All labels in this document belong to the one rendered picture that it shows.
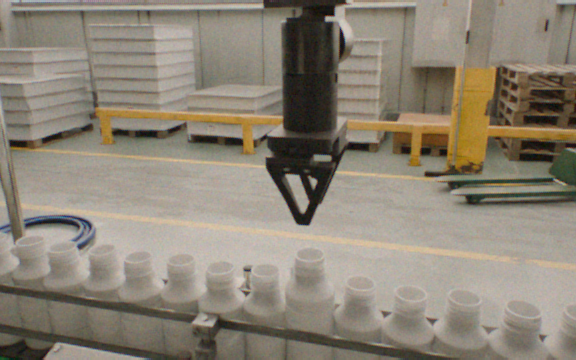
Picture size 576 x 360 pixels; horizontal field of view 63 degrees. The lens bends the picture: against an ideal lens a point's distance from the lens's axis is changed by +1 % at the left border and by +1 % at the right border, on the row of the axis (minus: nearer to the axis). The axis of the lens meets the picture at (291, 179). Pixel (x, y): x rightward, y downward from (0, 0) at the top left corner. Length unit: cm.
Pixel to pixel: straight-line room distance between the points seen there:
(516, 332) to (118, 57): 669
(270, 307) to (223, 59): 764
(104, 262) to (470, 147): 461
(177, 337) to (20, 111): 627
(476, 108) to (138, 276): 456
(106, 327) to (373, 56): 530
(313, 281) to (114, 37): 657
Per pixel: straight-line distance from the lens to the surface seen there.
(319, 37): 46
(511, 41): 727
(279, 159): 45
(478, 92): 499
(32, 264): 76
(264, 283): 58
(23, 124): 686
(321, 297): 56
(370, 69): 582
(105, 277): 69
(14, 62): 808
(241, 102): 611
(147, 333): 68
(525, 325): 57
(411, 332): 57
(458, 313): 57
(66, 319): 74
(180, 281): 63
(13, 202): 149
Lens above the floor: 145
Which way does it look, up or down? 18 degrees down
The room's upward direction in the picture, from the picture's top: straight up
